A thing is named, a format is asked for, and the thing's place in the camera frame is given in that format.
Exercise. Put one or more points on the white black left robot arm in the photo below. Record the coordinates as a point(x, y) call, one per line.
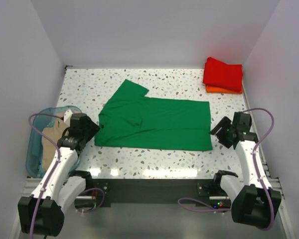
point(43, 211)

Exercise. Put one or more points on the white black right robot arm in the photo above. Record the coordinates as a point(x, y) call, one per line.
point(254, 202)

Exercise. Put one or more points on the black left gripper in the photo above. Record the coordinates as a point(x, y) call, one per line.
point(93, 129)

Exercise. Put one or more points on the red folded t shirt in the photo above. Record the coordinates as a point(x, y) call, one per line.
point(222, 75)

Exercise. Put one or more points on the green t shirt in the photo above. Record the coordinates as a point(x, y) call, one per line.
point(131, 119)

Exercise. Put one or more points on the orange folded t shirt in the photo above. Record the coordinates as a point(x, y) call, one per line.
point(212, 89)

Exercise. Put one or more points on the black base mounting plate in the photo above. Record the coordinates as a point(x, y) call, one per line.
point(152, 191)

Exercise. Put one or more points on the clear blue plastic bin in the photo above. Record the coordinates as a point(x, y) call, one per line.
point(33, 162)

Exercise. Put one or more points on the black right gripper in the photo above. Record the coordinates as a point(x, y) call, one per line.
point(224, 123)

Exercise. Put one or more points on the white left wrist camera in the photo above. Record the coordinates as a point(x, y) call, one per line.
point(67, 116)

